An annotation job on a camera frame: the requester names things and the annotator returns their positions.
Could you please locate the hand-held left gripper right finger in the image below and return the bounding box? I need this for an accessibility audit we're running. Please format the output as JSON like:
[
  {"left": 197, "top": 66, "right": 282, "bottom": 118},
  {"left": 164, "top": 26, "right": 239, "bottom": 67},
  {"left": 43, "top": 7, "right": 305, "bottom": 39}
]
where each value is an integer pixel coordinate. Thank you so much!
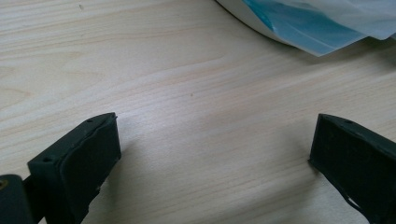
[{"left": 307, "top": 113, "right": 396, "bottom": 224}]

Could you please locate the translucent white plastic bin bag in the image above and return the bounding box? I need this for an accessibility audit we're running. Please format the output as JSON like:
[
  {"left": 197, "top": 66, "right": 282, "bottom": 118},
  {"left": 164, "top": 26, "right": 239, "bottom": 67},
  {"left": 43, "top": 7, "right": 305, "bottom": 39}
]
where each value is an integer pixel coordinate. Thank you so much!
[{"left": 242, "top": 0, "right": 396, "bottom": 58}]

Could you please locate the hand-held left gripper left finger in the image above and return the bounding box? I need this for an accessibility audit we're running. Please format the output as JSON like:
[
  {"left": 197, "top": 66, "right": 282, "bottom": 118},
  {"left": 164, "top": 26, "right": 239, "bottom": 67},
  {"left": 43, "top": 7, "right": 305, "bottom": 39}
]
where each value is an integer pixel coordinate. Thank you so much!
[{"left": 27, "top": 112, "right": 122, "bottom": 224}]

